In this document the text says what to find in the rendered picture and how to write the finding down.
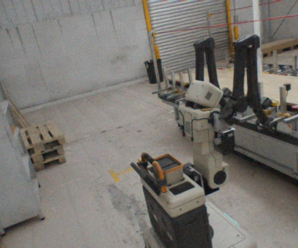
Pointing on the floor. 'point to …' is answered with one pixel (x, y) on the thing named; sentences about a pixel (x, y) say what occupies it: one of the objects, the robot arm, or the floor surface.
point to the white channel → (257, 33)
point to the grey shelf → (6, 162)
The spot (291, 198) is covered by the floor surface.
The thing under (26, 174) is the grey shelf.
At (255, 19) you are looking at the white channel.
